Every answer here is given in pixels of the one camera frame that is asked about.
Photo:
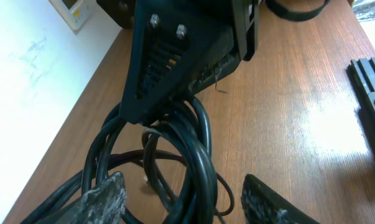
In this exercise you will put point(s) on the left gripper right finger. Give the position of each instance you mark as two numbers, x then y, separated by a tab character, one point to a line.
261	204

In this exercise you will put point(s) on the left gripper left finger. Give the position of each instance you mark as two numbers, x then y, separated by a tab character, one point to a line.
105	203

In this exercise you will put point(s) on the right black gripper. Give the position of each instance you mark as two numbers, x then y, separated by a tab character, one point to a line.
180	47

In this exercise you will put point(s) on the wall thermostat panel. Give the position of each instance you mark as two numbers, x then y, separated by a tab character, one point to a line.
74	12

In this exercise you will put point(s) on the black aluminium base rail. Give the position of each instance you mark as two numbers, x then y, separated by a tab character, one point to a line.
362	72

